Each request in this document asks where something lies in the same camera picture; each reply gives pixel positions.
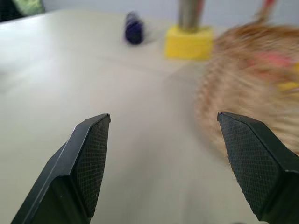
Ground yellow block base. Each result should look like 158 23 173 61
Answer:
164 25 214 61

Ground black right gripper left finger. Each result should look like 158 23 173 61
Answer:
10 113 111 224

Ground silver metal post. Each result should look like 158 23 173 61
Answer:
178 0 206 33

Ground wicker basket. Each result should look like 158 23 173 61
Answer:
194 7 299 164

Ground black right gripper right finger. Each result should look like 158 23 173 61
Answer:
217 112 299 224

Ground red fruit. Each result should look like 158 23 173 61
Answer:
249 51 295 70

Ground yellow fruit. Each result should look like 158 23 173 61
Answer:
277 80 299 94

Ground green and black object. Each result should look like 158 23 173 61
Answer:
0 0 45 22

